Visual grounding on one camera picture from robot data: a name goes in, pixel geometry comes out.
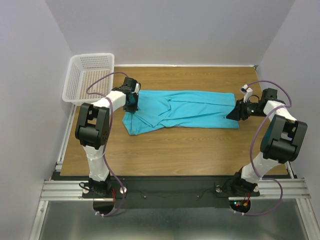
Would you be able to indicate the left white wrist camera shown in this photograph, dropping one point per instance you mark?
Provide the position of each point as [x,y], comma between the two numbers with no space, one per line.
[137,87]

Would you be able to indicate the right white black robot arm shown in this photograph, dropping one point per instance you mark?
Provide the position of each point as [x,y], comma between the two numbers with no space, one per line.
[280,144]

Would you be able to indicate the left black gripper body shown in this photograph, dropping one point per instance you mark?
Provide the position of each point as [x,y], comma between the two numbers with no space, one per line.
[132,107]

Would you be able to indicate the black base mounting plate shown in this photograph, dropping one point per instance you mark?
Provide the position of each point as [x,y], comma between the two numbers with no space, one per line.
[169,192]

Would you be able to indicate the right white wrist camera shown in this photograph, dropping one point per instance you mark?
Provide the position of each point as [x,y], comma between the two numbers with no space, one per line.
[247,92]

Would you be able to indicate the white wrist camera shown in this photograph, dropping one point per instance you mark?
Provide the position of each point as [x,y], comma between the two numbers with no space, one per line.
[247,92]
[137,87]

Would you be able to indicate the circuit board with leds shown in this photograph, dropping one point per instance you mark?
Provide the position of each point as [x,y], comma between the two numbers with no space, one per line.
[240,205]

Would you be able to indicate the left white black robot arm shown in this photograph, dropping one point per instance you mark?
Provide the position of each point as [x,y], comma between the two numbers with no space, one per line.
[93,130]

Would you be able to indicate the left white knob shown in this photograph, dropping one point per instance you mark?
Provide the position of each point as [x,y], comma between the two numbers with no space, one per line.
[123,190]

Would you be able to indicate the right metal knob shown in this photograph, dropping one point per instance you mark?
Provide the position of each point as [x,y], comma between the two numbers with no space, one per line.
[218,189]

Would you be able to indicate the white perforated plastic basket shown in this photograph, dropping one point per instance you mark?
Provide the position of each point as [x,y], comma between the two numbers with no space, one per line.
[83,70]

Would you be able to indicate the aluminium frame rail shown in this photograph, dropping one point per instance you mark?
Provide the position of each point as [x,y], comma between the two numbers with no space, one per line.
[69,190]

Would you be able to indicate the turquoise t shirt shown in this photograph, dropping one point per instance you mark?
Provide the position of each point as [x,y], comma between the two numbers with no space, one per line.
[188,109]

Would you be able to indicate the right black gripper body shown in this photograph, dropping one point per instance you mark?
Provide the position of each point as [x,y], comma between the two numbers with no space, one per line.
[247,109]

